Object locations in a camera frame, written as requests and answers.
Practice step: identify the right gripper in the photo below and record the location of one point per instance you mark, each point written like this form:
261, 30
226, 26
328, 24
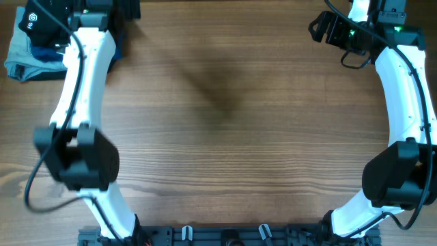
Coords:
338, 23

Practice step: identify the black polo shirt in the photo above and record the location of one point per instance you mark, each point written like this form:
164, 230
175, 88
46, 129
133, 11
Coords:
48, 23

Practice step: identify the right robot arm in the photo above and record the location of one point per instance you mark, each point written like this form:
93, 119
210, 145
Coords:
403, 176

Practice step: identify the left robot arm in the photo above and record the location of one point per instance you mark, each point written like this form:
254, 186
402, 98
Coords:
72, 146

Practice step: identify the dark blue folded garment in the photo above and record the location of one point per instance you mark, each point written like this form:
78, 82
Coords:
48, 54

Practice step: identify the light blue folded garment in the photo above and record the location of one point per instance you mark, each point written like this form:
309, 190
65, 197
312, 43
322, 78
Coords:
21, 65

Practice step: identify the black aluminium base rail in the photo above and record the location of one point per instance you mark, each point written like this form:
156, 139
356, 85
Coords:
291, 235

